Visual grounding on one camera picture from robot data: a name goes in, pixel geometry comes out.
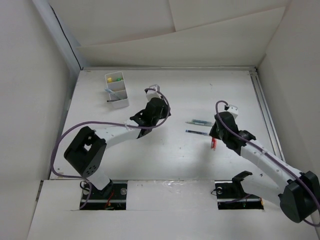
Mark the red pen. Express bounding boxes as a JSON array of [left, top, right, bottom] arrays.
[[210, 137, 217, 151]]

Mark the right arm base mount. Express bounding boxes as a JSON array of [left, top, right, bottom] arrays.
[[210, 171, 264, 210]]

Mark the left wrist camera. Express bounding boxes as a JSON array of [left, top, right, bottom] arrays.
[[145, 84, 161, 101]]

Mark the light blue marker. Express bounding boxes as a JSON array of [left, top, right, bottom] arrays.
[[192, 119, 214, 125]]

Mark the dark blue pen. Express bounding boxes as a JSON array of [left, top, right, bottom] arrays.
[[185, 129, 209, 136]]

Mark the green pen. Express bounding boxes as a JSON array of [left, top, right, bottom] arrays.
[[185, 121, 214, 127]]

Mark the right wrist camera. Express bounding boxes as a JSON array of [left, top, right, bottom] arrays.
[[224, 104, 239, 119]]

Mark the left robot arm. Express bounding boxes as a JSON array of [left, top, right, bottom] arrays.
[[63, 97, 171, 199]]

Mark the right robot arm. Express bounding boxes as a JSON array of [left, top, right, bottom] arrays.
[[209, 111, 320, 223]]

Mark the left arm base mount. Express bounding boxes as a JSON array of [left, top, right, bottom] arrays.
[[79, 181, 128, 211]]

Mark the white three-compartment organizer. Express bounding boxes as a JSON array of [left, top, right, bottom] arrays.
[[104, 71, 130, 109]]

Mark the black pen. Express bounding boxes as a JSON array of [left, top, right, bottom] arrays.
[[107, 99, 121, 103]]

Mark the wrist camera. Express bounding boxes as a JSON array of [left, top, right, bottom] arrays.
[[224, 104, 239, 119], [145, 84, 161, 101]]

